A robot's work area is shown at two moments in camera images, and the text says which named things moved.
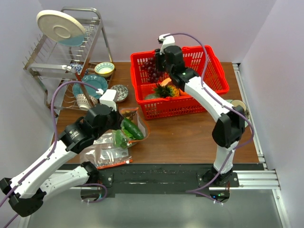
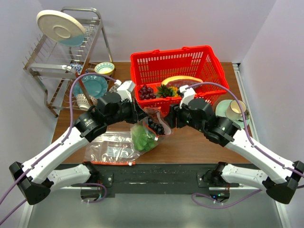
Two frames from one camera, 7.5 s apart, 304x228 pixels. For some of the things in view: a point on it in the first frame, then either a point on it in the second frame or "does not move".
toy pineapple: x=168 y=90 does not move
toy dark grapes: x=149 y=67 -> x=157 y=128
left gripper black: x=118 y=118 -> x=137 y=113
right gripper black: x=158 y=58 -> x=175 y=112
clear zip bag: x=133 y=128 -> x=145 y=135
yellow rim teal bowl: x=104 y=69 does not move
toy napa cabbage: x=121 y=137 -> x=143 y=139
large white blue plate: x=61 y=27 does not move
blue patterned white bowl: x=82 y=103 does not move
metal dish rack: x=56 y=68 does not move
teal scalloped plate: x=95 y=80 does not move
